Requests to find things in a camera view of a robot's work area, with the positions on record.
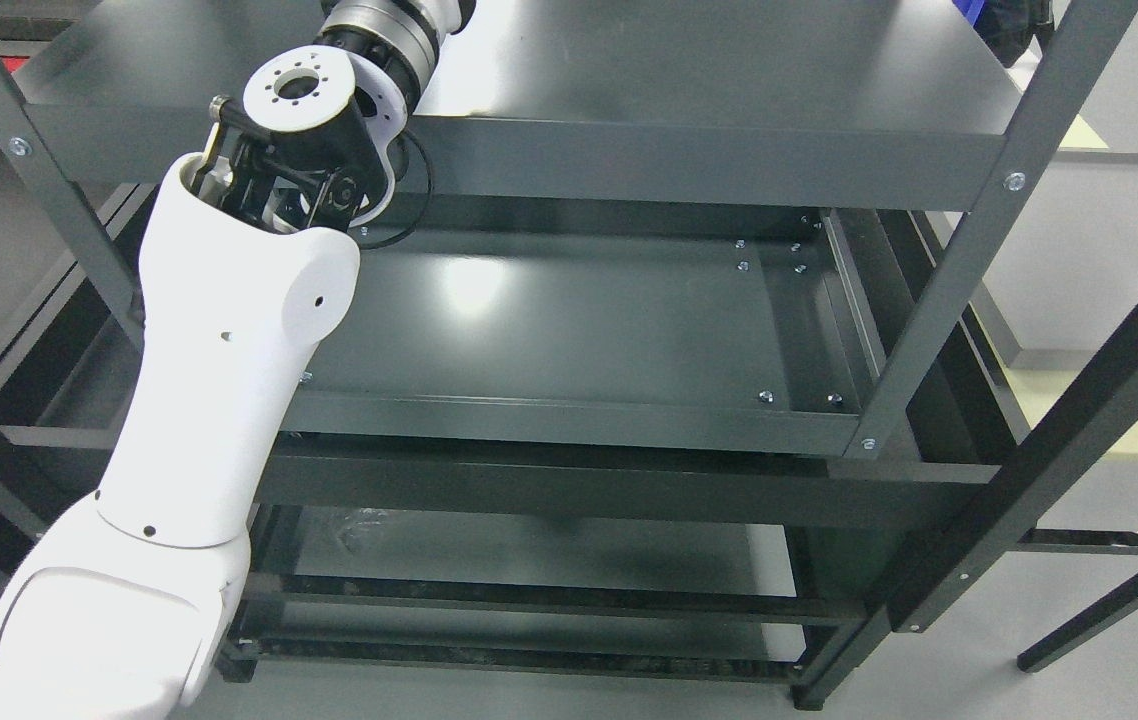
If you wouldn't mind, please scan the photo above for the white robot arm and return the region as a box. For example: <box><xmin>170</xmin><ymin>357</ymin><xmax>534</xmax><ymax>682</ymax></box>
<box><xmin>0</xmin><ymin>1</ymin><xmax>476</xmax><ymax>719</ymax></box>

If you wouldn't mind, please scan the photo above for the black metal shelf rack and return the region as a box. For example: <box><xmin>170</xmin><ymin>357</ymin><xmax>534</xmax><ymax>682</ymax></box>
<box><xmin>0</xmin><ymin>1</ymin><xmax>1138</xmax><ymax>710</ymax></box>

